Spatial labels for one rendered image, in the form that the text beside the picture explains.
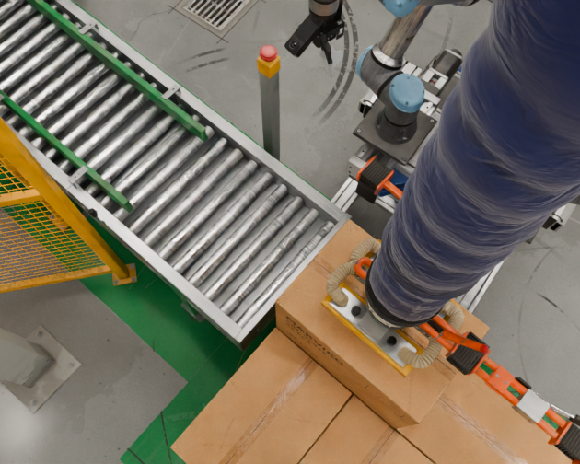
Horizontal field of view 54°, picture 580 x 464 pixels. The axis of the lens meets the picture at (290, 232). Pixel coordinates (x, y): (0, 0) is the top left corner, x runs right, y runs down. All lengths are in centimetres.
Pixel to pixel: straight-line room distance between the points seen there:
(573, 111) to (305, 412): 179
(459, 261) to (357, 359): 90
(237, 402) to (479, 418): 92
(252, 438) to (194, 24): 251
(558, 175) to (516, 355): 234
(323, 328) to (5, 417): 173
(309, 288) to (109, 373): 133
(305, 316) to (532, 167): 128
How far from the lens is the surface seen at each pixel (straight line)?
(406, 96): 192
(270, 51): 227
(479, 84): 73
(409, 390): 192
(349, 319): 179
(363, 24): 377
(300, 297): 193
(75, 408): 298
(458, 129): 81
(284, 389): 228
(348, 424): 228
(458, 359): 170
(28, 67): 309
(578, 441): 179
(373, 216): 285
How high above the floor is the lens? 281
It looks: 69 degrees down
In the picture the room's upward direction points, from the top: 2 degrees clockwise
